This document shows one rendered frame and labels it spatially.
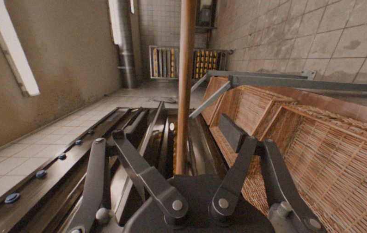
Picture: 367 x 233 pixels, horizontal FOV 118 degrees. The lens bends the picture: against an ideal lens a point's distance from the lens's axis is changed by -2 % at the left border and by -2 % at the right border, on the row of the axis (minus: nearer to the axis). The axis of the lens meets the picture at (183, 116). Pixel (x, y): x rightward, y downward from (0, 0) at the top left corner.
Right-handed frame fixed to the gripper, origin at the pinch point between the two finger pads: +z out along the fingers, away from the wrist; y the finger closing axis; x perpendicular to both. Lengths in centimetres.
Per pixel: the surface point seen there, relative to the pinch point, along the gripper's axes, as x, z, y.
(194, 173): -17.5, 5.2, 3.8
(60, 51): 20, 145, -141
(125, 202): -40.3, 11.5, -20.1
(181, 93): 2.9, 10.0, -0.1
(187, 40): 13.5, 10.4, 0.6
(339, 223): -43, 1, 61
